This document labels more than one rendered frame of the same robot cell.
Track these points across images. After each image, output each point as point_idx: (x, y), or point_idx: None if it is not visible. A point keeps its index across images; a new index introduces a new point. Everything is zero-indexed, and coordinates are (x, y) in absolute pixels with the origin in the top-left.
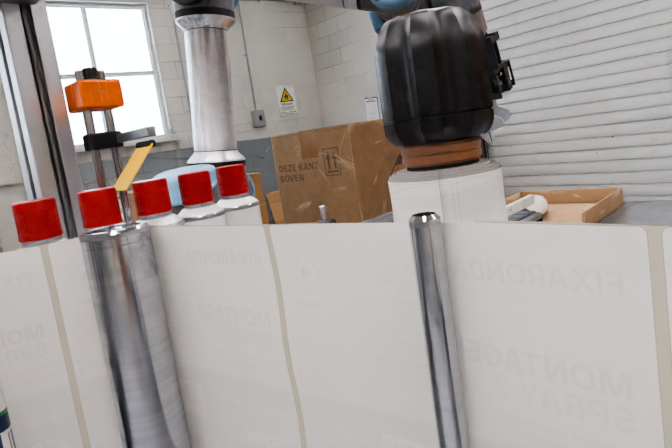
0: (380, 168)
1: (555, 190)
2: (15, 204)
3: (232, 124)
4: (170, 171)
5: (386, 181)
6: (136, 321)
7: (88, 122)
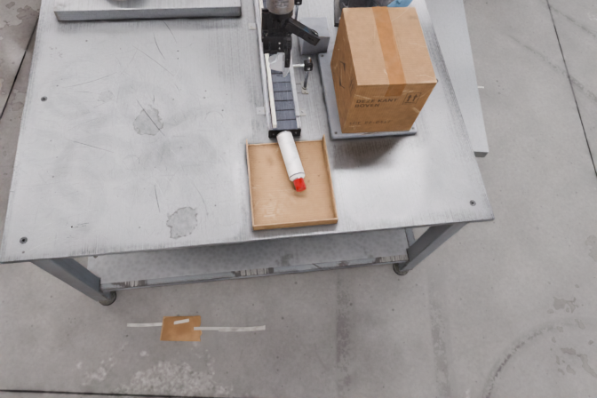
0: (340, 50)
1: (306, 220)
2: None
3: None
4: None
5: (339, 59)
6: None
7: None
